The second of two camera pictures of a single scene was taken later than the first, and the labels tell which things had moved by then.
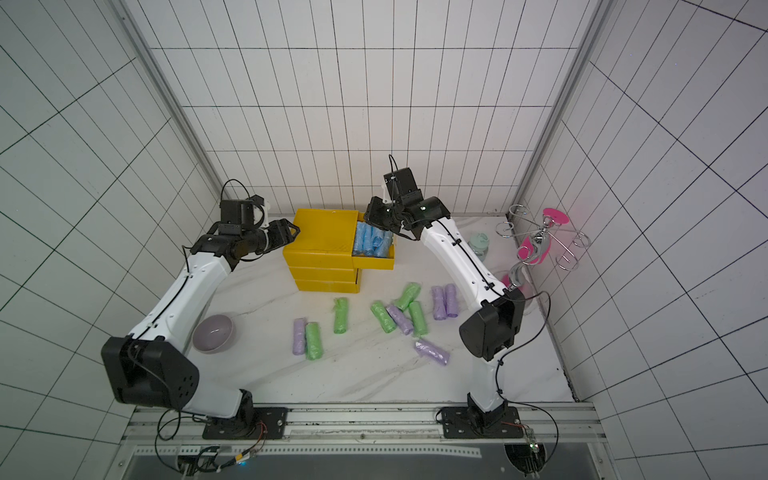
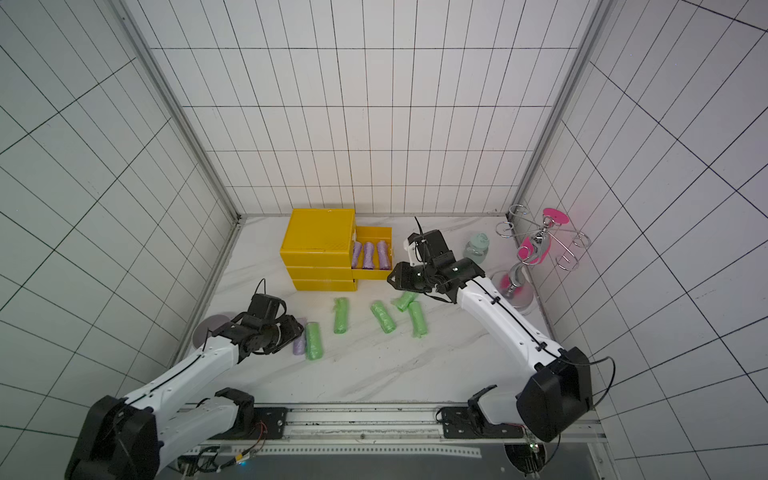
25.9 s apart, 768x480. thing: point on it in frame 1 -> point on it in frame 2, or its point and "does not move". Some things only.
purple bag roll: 299,330 does not move
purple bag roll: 439,307 -> 383,252
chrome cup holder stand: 543,236 does not move
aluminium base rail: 563,424 does not move
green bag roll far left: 313,342 does not move
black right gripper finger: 382,215 -> 407,277
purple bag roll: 433,353 -> 356,252
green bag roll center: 384,317 does not move
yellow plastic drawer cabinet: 320,257 does not move
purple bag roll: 400,319 -> 368,256
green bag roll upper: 409,294 does not move
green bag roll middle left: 340,315 does not move
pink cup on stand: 534,248 does not move
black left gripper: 284,236 -> 291,327
